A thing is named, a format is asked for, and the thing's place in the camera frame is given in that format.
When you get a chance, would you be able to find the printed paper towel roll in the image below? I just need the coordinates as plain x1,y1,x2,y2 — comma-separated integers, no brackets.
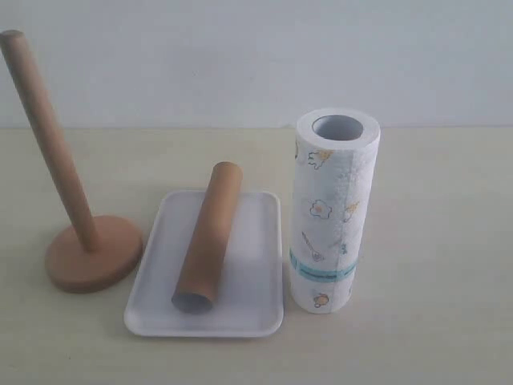
289,108,381,314

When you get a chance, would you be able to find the brown cardboard tube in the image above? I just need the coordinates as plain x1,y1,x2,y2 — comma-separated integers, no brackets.
172,161,243,314

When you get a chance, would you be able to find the wooden paper towel holder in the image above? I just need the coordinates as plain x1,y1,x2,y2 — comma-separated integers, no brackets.
0,30,144,294

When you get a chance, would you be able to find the white rectangular tray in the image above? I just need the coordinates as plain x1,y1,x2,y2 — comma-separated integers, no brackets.
123,190,284,338

